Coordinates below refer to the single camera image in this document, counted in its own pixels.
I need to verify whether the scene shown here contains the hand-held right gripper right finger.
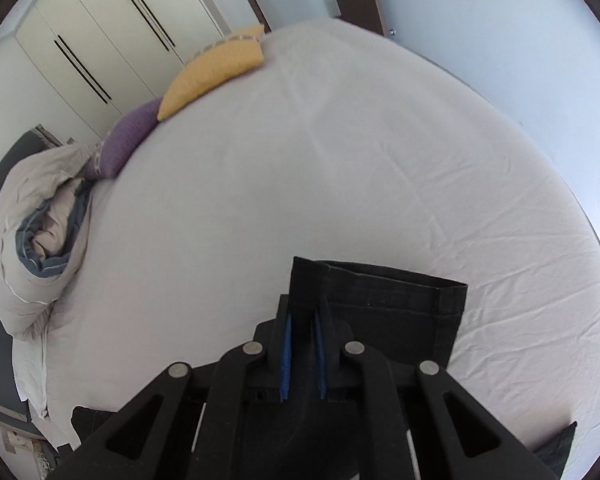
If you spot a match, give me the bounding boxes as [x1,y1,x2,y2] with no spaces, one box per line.
[313,295,557,480]

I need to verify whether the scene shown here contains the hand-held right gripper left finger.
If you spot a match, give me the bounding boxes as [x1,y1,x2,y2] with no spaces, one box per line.
[55,294,295,480]

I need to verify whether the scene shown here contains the black denim pants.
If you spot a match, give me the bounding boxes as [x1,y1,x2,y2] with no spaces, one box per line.
[71,256,578,480]

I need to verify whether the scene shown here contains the bed with white sheet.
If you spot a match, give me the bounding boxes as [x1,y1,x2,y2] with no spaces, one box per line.
[11,16,600,476]

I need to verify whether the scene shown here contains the white pillow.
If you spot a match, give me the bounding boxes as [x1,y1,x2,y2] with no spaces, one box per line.
[11,320,52,419]

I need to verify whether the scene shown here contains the purple pillow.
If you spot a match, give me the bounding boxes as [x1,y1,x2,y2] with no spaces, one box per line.
[82,99,162,180]

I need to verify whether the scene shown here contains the yellow pillow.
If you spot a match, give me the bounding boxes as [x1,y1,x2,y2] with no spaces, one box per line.
[156,25,267,122]

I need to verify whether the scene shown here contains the grey rolled duvet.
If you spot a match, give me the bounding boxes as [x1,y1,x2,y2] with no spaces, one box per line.
[0,142,104,344]

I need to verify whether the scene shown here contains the white wall socket panel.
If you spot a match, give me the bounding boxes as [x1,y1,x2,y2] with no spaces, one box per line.
[0,424,57,467]

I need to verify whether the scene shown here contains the cream wardrobe with black handles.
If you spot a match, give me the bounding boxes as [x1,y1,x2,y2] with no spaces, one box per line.
[12,0,234,144]

